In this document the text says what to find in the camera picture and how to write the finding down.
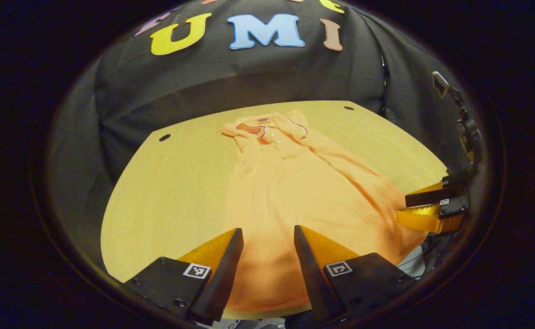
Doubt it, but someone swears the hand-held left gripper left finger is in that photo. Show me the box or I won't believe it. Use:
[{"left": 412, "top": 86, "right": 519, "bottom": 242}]
[{"left": 123, "top": 228, "right": 245, "bottom": 326}]

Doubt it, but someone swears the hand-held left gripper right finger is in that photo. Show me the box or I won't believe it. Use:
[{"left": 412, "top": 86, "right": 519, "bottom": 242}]
[{"left": 293, "top": 225, "right": 418, "bottom": 323}]

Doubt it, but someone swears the black backdrop cloth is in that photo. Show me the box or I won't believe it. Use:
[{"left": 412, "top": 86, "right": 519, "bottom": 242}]
[{"left": 43, "top": 0, "right": 478, "bottom": 275}]

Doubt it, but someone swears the orange T-shirt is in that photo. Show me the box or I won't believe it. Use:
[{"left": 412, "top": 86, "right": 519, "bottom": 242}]
[{"left": 221, "top": 110, "right": 430, "bottom": 314}]

